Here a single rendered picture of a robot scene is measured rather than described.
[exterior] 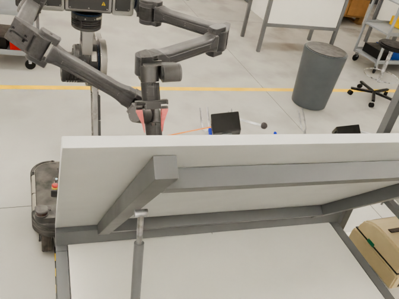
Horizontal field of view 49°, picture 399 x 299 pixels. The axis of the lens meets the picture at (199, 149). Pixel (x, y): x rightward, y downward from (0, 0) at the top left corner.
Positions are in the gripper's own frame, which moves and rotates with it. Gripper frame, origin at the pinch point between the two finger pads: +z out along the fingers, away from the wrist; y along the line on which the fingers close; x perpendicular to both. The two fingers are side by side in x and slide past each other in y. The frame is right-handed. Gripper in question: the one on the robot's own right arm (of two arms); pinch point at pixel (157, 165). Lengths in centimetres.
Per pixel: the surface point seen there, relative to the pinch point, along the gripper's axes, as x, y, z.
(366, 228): 33, 90, 34
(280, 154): -76, 20, 5
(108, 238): 12.7, -19.2, 24.0
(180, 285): 1.1, 4.2, 41.6
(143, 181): -75, -5, 7
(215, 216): 5.8, 19.4, 20.0
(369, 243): 32, 90, 41
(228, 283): 3.4, 21.5, 43.4
